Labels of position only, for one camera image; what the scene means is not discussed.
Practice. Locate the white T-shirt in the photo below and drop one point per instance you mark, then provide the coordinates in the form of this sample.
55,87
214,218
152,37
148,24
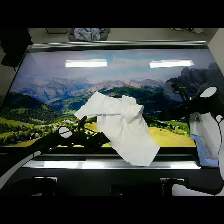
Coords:
128,133

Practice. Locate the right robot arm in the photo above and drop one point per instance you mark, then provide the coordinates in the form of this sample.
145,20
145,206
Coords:
208,92

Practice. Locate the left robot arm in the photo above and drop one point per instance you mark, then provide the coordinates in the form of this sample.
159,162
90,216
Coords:
65,132

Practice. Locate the heap of clothes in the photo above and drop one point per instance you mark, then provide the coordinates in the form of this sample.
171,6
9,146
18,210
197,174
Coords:
86,34

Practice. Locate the white garment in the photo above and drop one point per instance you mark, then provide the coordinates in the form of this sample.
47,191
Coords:
204,129

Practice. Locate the light blue garment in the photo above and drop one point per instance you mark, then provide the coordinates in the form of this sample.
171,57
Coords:
208,161

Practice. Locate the silver frame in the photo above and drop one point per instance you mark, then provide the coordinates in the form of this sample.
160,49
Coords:
83,164

